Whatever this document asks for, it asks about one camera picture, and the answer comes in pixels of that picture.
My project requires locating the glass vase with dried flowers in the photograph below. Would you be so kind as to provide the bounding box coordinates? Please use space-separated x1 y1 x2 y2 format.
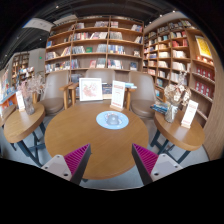
163 71 192 124

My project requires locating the white framed floral picture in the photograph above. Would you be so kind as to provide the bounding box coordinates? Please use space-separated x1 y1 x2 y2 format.
78 77 104 102

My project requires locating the round light blue mouse pad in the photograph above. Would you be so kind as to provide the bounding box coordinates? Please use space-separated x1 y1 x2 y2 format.
95 110 130 130

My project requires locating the glass vase with pink flowers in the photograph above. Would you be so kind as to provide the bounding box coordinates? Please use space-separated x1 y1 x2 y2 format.
18 73 46 116

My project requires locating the curved wooden book shelf unit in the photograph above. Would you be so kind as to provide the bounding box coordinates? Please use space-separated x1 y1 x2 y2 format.
143 18 224 161

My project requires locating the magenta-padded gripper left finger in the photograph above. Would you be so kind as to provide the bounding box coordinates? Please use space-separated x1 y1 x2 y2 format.
41 143 92 186

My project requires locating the distant wooden book shelf unit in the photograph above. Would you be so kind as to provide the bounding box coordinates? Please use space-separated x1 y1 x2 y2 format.
11 51 31 81

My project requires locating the dark standing book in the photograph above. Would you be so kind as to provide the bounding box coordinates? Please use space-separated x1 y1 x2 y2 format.
101 83 113 100

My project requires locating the white orange table sign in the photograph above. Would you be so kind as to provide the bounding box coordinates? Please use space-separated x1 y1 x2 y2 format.
109 80 127 112

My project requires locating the orange book display stand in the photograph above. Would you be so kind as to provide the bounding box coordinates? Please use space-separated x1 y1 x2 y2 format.
0 66 18 111

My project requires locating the brown padded wooden armchair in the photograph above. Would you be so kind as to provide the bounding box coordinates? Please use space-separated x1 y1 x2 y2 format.
126 70 158 119
39 70 78 116
68 68 136 111

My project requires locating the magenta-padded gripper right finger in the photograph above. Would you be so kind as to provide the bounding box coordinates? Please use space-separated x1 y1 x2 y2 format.
131 143 184 186

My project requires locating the stack of books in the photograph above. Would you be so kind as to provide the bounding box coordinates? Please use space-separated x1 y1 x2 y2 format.
149 101 170 116

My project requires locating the round wooden side table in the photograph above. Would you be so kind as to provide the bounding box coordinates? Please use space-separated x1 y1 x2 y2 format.
149 109 206 164
3 101 47 168

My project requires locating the small white card sign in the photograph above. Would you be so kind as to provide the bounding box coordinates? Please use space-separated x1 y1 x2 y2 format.
15 90 27 112
180 99 199 129

